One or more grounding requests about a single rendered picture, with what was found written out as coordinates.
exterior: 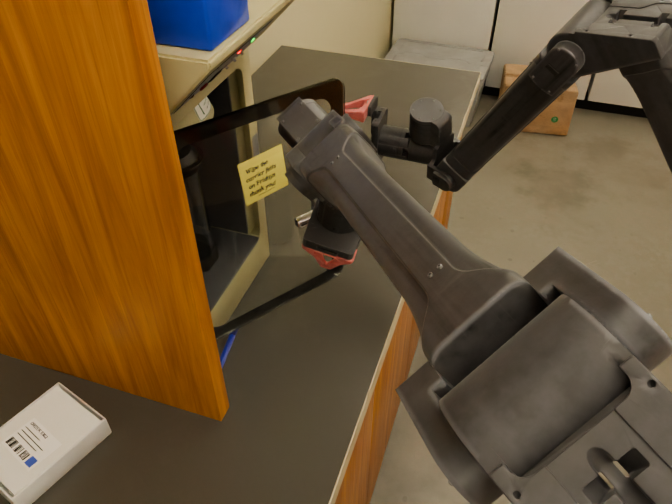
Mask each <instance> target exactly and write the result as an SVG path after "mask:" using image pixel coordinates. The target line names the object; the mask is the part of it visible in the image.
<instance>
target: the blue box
mask: <svg viewBox="0 0 672 504"><path fill-rule="evenodd" d="M147 2H148V7H149V12H150V17H151V22H152V27H153V32H154V37H155V42H156V44H163V45H170V46H177V47H184V48H191V49H198V50H205V51H212V50H214V49H215V48H216V47H217V46H218V45H220V44H221V43H222V42H223V41H225V40H226V39H227V38H228V37H229V36H231V35H232V34H233V33H234V32H235V31H237V30H238V29H239V28H240V27H242V26H243V25H244V24H245V23H246V22H248V21H249V10H248V0H147Z"/></svg>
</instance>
